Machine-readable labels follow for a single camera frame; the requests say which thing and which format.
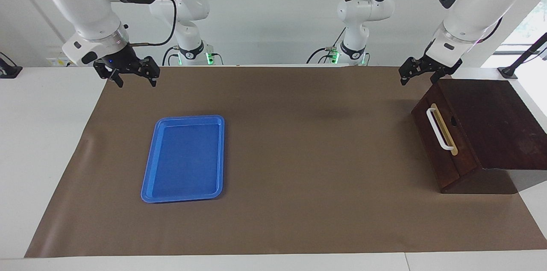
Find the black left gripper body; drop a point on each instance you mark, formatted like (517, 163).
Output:
(440, 68)

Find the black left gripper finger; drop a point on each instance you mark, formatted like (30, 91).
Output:
(410, 67)
(436, 77)

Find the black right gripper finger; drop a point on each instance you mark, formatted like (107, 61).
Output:
(153, 69)
(117, 78)

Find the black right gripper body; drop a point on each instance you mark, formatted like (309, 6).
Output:
(122, 61)

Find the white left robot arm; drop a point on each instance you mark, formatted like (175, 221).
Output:
(470, 6)

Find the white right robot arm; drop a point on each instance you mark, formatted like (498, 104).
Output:
(85, 6)

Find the dark wooden drawer cabinet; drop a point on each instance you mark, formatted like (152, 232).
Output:
(500, 125)

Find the blue plastic tray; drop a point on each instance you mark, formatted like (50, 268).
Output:
(183, 160)

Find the black table clamp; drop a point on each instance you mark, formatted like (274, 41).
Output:
(8, 70)

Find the brown table mat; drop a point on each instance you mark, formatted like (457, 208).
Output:
(299, 177)

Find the white wall socket box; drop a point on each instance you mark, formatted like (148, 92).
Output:
(55, 59)

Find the black camera stand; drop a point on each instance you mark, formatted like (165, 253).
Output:
(519, 61)

